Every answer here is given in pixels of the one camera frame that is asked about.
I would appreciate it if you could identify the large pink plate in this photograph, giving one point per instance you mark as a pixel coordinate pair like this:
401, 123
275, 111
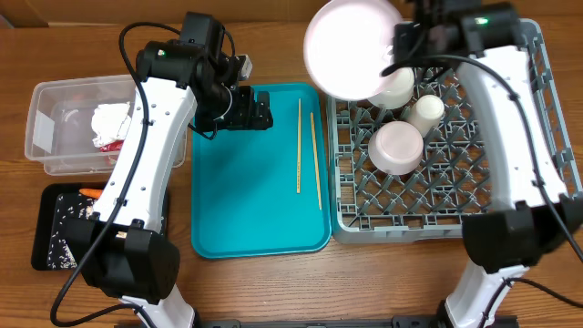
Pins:
348, 44

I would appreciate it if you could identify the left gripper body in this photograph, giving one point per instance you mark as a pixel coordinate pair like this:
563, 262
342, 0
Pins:
233, 110

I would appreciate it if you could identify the white napkin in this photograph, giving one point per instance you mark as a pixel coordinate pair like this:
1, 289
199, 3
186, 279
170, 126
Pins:
110, 123

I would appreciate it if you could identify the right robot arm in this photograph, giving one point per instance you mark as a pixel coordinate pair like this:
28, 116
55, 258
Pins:
531, 213

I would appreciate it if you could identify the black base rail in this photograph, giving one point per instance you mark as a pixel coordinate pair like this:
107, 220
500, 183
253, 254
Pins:
420, 321

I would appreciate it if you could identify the orange carrot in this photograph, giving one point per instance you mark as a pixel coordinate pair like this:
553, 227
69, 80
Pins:
91, 193

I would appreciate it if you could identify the teal serving tray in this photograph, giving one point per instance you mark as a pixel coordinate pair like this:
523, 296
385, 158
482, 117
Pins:
243, 184

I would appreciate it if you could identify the wooden chopstick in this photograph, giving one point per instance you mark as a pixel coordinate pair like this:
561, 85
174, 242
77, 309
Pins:
316, 161
299, 148

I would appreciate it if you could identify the white bowl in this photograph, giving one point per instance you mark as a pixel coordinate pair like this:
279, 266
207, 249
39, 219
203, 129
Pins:
398, 92

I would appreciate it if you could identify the grey dish rack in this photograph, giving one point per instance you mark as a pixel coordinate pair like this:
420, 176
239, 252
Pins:
451, 182

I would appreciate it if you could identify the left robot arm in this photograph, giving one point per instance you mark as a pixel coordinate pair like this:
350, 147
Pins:
186, 83

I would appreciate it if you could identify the clear plastic bin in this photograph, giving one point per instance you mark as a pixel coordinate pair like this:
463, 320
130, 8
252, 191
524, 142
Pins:
58, 128

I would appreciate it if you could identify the white cup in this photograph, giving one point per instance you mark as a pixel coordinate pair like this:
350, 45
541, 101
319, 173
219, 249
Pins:
426, 113

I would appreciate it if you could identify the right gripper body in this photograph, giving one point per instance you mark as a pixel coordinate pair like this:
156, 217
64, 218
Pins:
414, 46

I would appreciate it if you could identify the red snack wrapper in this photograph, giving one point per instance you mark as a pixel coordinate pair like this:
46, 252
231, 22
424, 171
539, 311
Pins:
112, 150

